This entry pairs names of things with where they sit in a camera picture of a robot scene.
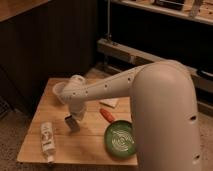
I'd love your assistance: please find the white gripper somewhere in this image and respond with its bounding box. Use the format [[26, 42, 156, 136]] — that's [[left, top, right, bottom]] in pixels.
[[68, 100, 86, 121]]

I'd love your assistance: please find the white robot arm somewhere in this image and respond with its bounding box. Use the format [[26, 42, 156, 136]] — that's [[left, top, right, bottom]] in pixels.
[[61, 60, 202, 171]]

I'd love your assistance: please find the white cup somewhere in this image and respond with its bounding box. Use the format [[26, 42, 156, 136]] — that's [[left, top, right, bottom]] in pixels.
[[52, 82, 67, 104]]

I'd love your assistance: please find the orange carrot toy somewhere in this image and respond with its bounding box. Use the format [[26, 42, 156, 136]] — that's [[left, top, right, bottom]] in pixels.
[[100, 108, 115, 123]]

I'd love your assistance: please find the white sponge block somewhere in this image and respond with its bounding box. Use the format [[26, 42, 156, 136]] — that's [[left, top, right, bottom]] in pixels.
[[100, 98, 118, 108]]

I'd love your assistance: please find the wooden board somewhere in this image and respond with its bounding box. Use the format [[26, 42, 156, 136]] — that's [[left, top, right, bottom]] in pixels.
[[17, 78, 137, 166]]

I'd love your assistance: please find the white tube with label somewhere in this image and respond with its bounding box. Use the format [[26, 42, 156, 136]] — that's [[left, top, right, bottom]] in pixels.
[[40, 122, 56, 163]]

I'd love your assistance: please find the green patterned plate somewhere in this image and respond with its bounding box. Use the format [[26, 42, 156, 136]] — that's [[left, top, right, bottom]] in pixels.
[[104, 120, 136, 159]]

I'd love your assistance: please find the metal shelf rail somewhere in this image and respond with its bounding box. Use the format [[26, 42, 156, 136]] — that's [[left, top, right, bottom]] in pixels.
[[97, 38, 213, 93]]

